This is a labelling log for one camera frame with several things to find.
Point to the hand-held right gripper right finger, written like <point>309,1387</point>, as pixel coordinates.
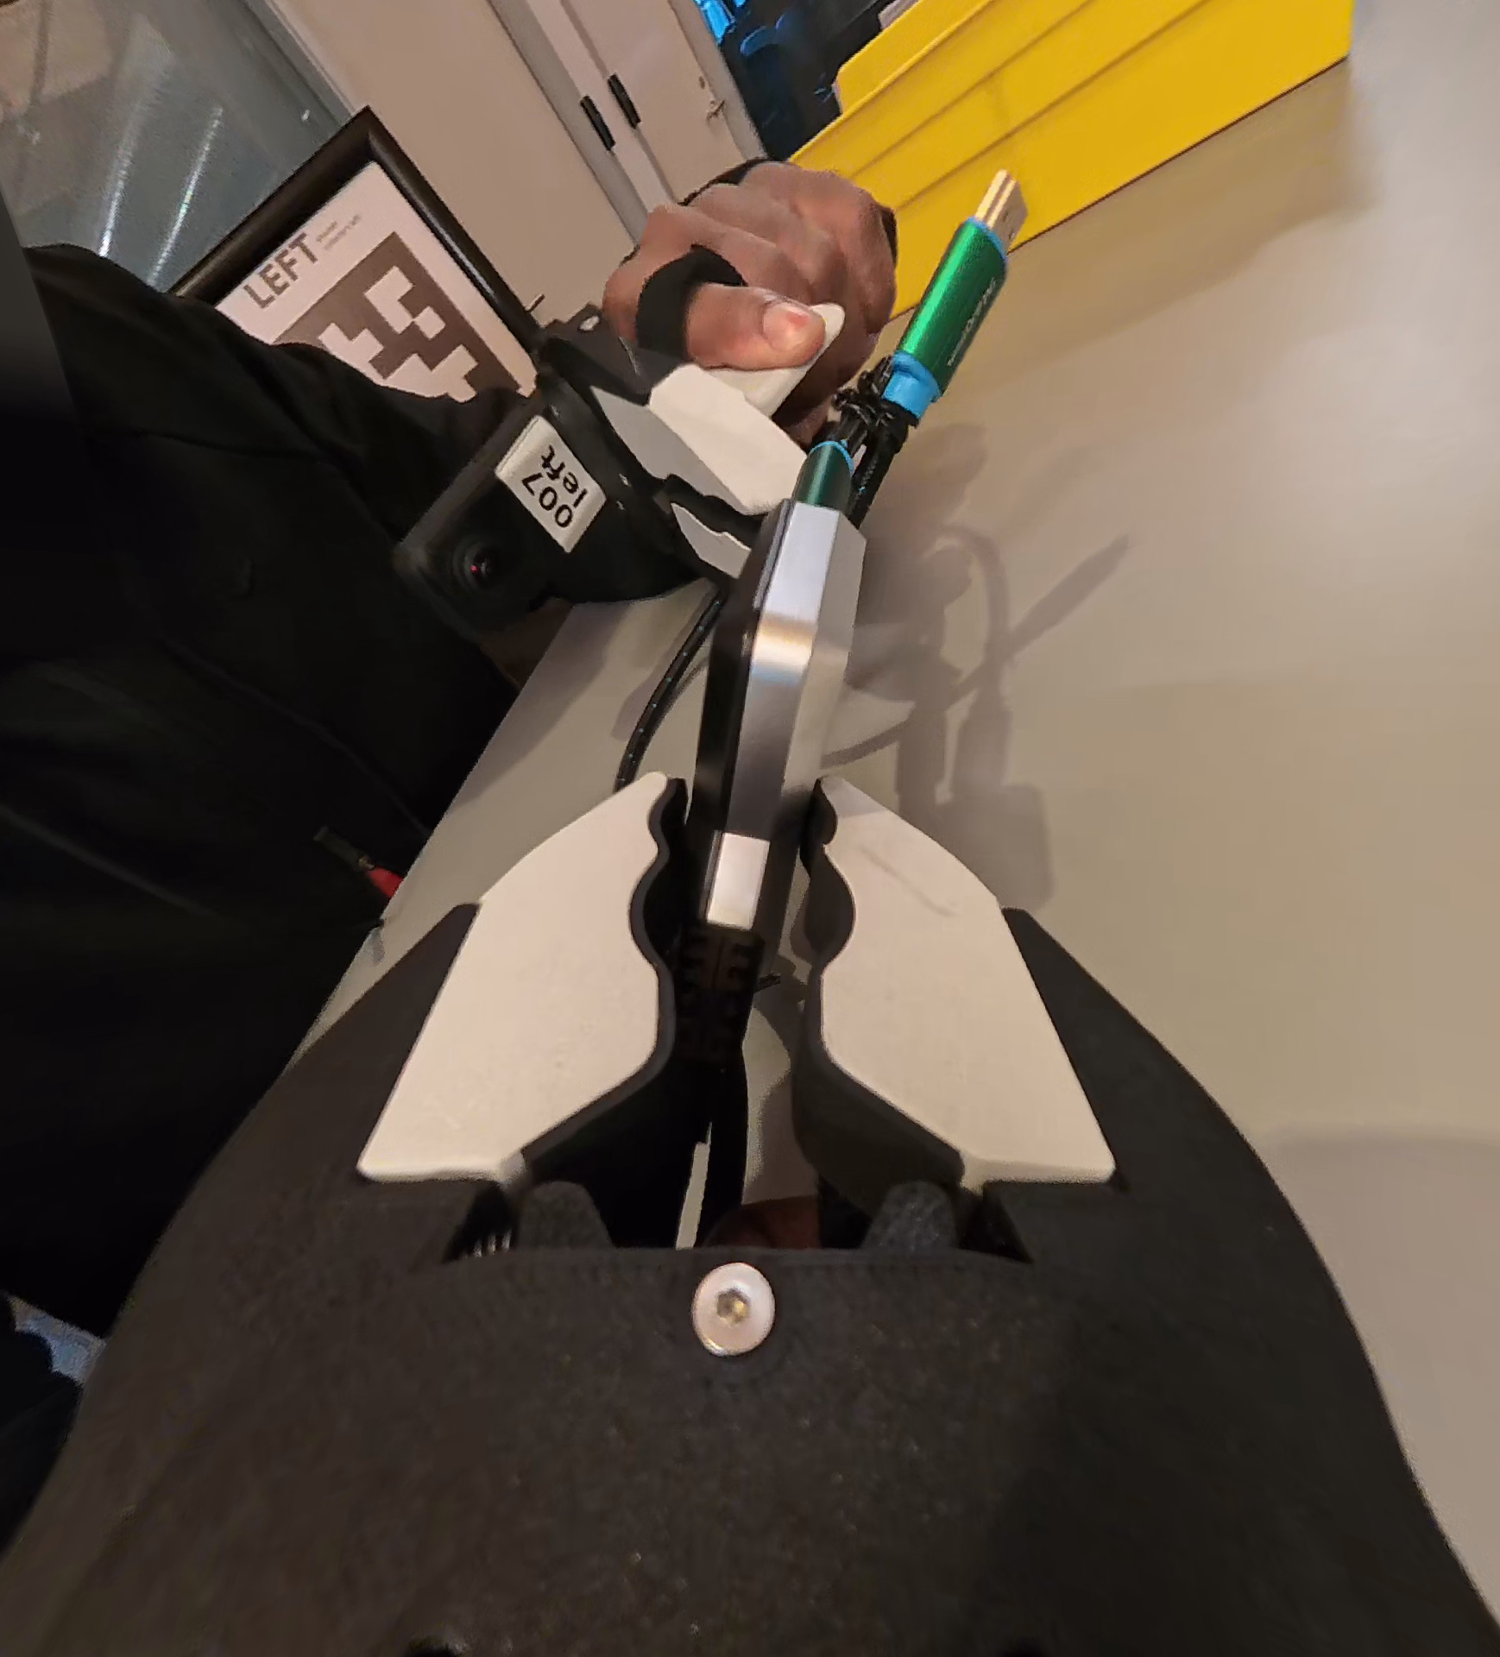
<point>943,1023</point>

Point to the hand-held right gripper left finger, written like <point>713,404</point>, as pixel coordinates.
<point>528,997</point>

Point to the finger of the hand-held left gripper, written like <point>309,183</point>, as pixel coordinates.
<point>713,541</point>

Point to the silver usb hub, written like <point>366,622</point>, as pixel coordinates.
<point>776,672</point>

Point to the person's left hand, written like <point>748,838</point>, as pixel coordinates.
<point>776,233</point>

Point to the person's black clothed torso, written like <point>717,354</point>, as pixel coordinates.
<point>179,776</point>

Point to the white door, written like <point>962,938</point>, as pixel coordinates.
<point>646,78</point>

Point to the yellow plastic bin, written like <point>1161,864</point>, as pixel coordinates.
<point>1087,78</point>

